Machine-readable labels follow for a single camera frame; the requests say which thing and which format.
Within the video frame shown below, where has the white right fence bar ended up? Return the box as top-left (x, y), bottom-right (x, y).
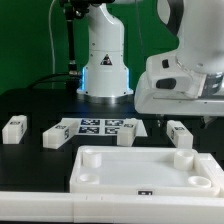
top-left (197, 153), bottom-right (224, 198)

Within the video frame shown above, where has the white front fence bar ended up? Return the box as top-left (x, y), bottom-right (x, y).
top-left (0, 192), bottom-right (224, 224)

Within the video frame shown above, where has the black camera pole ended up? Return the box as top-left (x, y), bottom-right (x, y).
top-left (59, 0), bottom-right (90, 78)

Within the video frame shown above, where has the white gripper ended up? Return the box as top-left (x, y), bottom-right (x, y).
top-left (134, 53), bottom-right (224, 116)

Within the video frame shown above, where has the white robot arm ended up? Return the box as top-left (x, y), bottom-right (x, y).
top-left (78, 0), bottom-right (224, 116)

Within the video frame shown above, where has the white cable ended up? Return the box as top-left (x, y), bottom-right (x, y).
top-left (48, 0), bottom-right (60, 90)

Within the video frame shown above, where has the white marker sheet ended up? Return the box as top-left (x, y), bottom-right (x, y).
top-left (59, 117), bottom-right (148, 138)

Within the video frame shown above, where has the white fence bar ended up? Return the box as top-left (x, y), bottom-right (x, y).
top-left (197, 153), bottom-right (224, 198)
top-left (0, 192), bottom-right (224, 224)

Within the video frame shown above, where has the black cable bundle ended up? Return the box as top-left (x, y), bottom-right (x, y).
top-left (27, 72), bottom-right (83, 90)

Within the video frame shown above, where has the white desk top tray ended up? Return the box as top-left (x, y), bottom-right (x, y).
top-left (70, 146), bottom-right (216, 197)

